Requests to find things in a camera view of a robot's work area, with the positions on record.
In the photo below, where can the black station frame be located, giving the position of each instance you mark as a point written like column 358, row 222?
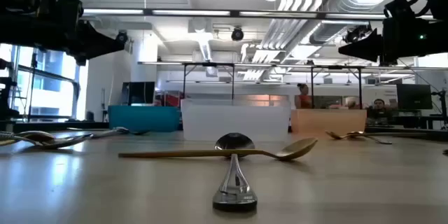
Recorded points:
column 360, row 87
column 184, row 80

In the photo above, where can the black ceiling spotlight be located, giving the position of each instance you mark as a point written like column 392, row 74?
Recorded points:
column 122, row 37
column 237, row 34
column 357, row 34

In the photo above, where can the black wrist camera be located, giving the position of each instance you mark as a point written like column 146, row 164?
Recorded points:
column 399, row 7
column 61, row 12

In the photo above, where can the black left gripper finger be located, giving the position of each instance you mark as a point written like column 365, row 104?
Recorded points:
column 98, row 43

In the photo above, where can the linear ceiling light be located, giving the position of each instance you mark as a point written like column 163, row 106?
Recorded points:
column 192, row 13

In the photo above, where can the black tripod stand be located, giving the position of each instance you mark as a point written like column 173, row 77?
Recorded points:
column 442, row 108
column 7, row 91

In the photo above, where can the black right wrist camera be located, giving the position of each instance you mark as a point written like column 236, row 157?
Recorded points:
column 399, row 7

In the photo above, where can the orange plastic bin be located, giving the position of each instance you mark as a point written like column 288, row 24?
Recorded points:
column 327, row 122

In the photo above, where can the black aluminium table frame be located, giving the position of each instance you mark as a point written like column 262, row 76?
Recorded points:
column 52, row 126

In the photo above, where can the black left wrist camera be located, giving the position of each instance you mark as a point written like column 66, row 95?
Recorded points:
column 61, row 12

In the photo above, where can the person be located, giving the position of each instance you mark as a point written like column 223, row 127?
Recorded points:
column 303, row 98
column 353, row 103
column 378, row 110

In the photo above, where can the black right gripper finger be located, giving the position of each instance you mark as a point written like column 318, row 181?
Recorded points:
column 371, row 49

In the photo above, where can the red storage rack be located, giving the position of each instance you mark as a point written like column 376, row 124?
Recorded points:
column 169, row 98

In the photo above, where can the clear plastic bin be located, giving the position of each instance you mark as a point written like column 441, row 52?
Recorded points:
column 234, row 119

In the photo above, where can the gold spoon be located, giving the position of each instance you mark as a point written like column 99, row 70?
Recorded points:
column 334, row 135
column 35, row 135
column 294, row 148

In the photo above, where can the teal plastic bin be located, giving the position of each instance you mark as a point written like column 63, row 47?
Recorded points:
column 143, row 119

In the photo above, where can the black monitor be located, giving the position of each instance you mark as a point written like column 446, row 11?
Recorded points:
column 414, row 96
column 140, row 92

